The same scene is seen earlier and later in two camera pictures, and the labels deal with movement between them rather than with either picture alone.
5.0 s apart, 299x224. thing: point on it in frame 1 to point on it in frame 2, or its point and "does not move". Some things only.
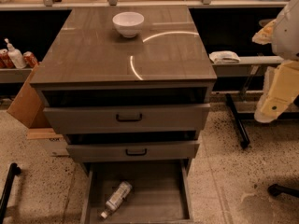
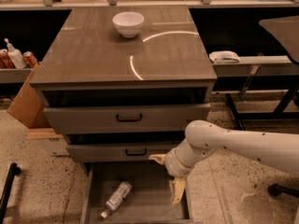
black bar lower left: [13, 171] does not move
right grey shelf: [247, 66] does not move
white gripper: [287, 35] to [173, 165]
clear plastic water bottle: [120, 195] does not move
